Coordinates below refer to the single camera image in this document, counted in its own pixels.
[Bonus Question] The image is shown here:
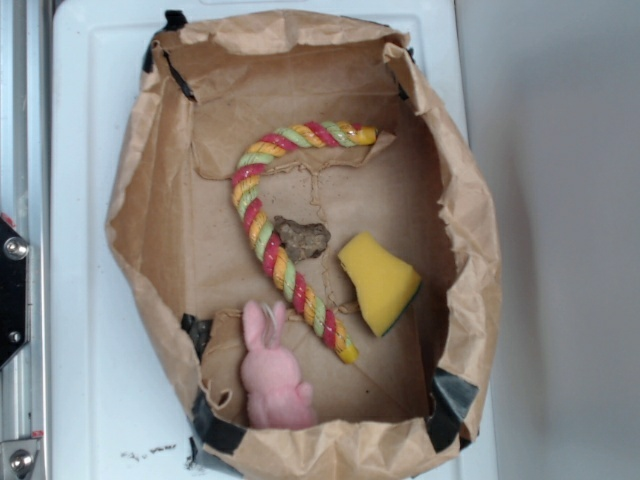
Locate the pink plush bunny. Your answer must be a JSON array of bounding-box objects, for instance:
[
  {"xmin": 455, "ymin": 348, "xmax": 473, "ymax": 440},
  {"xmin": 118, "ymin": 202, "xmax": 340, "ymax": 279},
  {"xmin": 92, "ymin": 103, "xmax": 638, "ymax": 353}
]
[{"xmin": 241, "ymin": 301, "xmax": 317, "ymax": 430}]

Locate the brown rock lump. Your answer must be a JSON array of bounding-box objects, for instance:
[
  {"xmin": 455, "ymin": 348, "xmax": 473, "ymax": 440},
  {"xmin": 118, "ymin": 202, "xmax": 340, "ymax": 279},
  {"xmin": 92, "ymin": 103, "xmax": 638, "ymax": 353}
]
[{"xmin": 274, "ymin": 216, "xmax": 331, "ymax": 263}]

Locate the brown paper bag tray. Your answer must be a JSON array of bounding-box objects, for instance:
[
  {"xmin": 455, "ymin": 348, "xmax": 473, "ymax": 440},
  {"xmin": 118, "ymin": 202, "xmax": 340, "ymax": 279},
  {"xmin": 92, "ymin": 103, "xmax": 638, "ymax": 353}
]
[{"xmin": 106, "ymin": 10, "xmax": 501, "ymax": 479}]

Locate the yellow green sponge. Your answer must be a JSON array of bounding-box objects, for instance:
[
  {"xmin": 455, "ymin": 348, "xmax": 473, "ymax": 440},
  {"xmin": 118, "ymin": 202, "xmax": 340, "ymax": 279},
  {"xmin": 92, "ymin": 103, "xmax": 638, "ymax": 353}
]
[{"xmin": 338, "ymin": 232, "xmax": 422, "ymax": 337}]

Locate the multicolour twisted rope toy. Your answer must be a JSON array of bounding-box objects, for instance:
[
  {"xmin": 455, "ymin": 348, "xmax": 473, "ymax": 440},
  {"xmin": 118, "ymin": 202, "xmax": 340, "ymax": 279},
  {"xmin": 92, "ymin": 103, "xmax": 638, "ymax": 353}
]
[{"xmin": 231, "ymin": 121, "xmax": 378, "ymax": 364}]

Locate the black metal bracket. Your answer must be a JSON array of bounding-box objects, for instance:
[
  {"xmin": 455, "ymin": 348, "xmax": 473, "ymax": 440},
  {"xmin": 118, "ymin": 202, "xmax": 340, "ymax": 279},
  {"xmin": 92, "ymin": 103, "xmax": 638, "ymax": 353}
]
[{"xmin": 0, "ymin": 212, "xmax": 31, "ymax": 368}]

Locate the aluminium frame rail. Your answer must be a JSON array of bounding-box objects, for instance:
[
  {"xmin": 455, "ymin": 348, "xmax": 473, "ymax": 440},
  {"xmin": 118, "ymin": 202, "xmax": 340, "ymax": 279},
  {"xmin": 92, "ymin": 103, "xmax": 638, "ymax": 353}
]
[{"xmin": 1, "ymin": 1, "xmax": 52, "ymax": 479}]

